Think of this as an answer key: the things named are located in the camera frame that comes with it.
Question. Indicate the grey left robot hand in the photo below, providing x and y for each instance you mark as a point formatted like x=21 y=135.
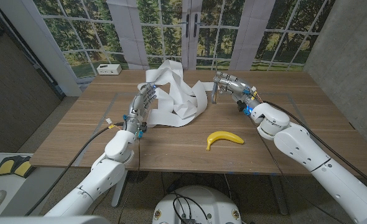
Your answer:
x=138 y=107

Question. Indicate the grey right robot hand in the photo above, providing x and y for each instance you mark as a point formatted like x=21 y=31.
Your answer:
x=238 y=87

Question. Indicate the white receipt paper strip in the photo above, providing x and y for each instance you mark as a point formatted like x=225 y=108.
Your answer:
x=183 y=102

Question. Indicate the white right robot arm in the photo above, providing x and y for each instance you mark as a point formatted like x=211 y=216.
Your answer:
x=320 y=168

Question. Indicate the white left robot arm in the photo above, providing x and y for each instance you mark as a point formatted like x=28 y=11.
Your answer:
x=99 y=179

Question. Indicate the yellow toy banana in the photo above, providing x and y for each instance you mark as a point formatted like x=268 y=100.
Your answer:
x=222 y=135

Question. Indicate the white power strip box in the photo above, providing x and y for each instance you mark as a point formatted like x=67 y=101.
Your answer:
x=109 y=69

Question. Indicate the printed window forest backdrop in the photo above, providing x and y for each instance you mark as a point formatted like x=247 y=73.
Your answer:
x=171 y=31

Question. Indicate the white table leg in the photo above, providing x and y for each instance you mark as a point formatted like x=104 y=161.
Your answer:
x=119 y=191

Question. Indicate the grey table leg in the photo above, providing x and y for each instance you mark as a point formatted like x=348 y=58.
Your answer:
x=278 y=194

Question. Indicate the white robot torso base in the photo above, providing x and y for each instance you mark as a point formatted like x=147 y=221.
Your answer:
x=208 y=202

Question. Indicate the yellow black foot pedal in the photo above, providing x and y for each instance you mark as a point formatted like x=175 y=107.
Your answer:
x=4 y=166
x=25 y=168

